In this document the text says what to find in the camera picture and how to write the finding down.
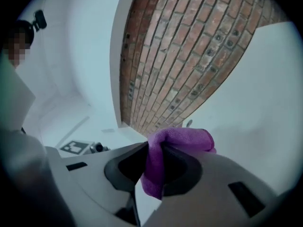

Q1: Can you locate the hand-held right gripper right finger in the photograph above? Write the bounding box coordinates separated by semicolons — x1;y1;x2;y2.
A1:
142;145;287;227

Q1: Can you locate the black head camera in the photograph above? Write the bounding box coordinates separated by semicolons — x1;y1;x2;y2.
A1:
28;9;47;32

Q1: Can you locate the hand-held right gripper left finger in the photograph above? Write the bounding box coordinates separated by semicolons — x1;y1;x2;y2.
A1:
45;141;149;227

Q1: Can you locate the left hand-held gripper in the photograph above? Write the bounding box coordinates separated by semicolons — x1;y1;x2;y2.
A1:
59;139;112;156

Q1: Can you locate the purple cleaning cloth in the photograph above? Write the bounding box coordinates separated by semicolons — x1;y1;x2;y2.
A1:
140;128;216;200

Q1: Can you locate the person's head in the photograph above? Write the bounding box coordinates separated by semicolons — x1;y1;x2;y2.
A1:
2;20;35;68

